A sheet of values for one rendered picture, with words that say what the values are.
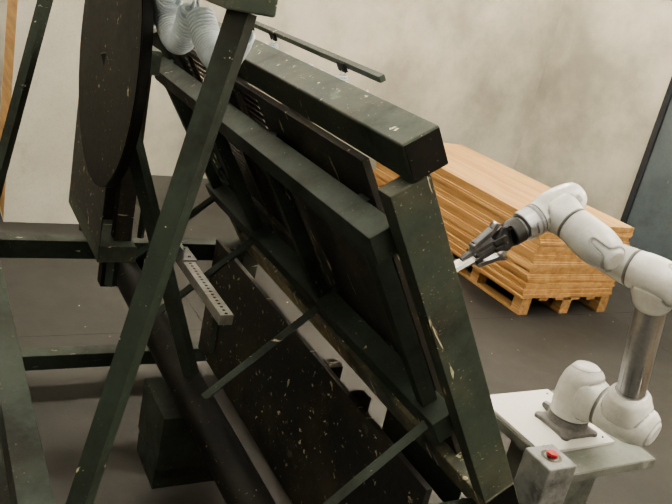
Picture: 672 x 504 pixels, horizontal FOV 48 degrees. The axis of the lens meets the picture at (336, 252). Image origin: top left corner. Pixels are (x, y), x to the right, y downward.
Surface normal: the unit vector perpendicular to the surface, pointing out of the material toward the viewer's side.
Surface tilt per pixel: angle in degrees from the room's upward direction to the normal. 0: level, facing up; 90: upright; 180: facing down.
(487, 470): 90
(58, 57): 90
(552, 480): 90
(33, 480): 0
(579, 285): 90
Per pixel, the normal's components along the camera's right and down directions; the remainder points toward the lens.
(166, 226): -0.27, 0.15
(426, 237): 0.44, 0.40
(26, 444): 0.21, -0.92
